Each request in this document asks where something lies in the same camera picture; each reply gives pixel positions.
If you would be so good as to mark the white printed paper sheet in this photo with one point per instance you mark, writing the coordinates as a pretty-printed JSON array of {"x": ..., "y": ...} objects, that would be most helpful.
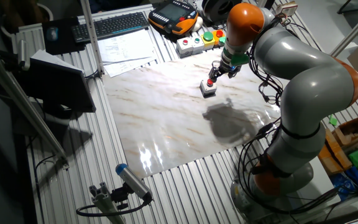
[
  {"x": 126, "y": 68},
  {"x": 126, "y": 46}
]

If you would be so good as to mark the black filament spool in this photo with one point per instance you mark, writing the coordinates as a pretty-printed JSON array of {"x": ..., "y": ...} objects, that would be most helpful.
[{"x": 217, "y": 9}]

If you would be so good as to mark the small green plastic piece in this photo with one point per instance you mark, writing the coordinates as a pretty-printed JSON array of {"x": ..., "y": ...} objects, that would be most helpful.
[{"x": 332, "y": 120}]

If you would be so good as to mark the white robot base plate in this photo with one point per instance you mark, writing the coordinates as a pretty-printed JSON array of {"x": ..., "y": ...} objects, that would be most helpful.
[{"x": 323, "y": 183}]

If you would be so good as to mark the long slanted aluminium beam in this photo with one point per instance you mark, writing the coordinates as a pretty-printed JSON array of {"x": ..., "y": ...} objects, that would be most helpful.
[{"x": 23, "y": 105}]

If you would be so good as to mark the marble pattern mat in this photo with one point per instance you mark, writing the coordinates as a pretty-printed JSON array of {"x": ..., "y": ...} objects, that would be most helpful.
[{"x": 160, "y": 118}]

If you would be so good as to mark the white round chair rim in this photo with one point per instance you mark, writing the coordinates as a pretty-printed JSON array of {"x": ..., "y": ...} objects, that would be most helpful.
[{"x": 50, "y": 12}]

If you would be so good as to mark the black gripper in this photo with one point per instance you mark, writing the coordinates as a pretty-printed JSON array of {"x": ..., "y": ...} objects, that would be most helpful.
[{"x": 227, "y": 70}]

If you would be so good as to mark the grey box with green button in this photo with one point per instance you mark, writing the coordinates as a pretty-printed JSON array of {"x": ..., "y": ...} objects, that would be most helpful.
[{"x": 197, "y": 45}]

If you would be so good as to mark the black keyboard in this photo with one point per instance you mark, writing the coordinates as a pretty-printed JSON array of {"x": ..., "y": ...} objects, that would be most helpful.
[{"x": 110, "y": 26}]

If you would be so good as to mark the orange cardboard box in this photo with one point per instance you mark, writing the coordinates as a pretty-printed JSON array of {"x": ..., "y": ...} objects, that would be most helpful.
[{"x": 332, "y": 155}]

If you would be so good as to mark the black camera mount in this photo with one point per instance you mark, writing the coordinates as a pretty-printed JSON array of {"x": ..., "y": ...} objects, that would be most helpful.
[{"x": 120, "y": 196}]

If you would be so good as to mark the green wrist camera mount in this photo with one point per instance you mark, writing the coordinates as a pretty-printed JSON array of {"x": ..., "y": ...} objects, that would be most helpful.
[{"x": 239, "y": 59}]

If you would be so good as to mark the short aluminium profile stub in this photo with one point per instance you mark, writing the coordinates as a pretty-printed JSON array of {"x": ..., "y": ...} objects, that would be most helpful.
[{"x": 104, "y": 203}]

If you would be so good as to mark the orange box with red button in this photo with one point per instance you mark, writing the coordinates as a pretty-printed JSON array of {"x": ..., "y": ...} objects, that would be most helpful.
[{"x": 218, "y": 33}]

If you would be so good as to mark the blue plastic bag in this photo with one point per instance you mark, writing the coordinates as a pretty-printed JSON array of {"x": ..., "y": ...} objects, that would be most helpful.
[{"x": 357, "y": 185}]

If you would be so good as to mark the small white box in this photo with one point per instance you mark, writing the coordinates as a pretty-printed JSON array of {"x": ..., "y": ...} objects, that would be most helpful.
[{"x": 287, "y": 8}]

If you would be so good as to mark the yellow box with green button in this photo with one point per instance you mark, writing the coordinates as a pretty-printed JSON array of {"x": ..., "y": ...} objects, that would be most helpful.
[{"x": 208, "y": 39}]

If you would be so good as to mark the black monitor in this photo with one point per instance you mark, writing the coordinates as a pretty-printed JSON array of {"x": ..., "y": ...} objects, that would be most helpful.
[{"x": 57, "y": 85}]

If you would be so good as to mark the grey box with red button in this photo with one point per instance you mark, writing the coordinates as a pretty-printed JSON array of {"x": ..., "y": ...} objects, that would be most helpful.
[
  {"x": 184, "y": 46},
  {"x": 208, "y": 89}
]

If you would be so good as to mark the silver camera with blue end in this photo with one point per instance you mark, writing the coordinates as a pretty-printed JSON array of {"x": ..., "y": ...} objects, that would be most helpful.
[{"x": 134, "y": 182}]

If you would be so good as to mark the small teal push button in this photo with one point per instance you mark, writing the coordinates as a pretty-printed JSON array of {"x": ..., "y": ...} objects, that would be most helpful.
[{"x": 222, "y": 40}]

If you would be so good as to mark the upright aluminium profile post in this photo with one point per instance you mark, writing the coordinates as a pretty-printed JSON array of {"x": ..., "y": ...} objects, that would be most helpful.
[{"x": 90, "y": 34}]

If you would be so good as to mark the dark computer mouse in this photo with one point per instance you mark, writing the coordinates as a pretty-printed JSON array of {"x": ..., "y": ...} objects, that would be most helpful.
[{"x": 52, "y": 33}]

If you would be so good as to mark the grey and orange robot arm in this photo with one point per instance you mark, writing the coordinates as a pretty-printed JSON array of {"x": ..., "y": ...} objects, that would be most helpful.
[{"x": 315, "y": 87}]

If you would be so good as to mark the open brown cardboard box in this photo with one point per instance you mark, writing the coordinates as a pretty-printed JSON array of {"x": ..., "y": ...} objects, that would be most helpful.
[{"x": 351, "y": 129}]

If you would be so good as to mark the orange and black teach pendant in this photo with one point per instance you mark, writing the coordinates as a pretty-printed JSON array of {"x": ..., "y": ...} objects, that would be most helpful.
[{"x": 172, "y": 14}]

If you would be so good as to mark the black mouse pad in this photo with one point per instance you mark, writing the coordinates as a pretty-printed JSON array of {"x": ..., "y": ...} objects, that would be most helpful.
[{"x": 64, "y": 46}]

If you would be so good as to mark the slanted aluminium post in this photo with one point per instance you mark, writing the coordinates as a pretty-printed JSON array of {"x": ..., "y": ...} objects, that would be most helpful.
[{"x": 353, "y": 31}]

